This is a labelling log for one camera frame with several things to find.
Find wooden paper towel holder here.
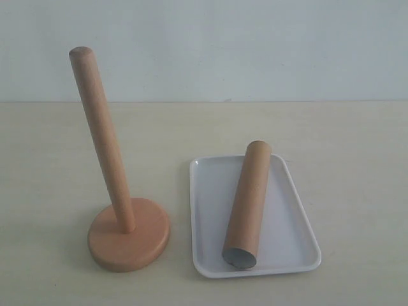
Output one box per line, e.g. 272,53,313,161
69,47,170,272

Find white rectangular plastic tray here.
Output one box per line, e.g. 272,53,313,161
189,154,321,279

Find brown cardboard tube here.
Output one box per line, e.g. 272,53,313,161
222,140,272,270

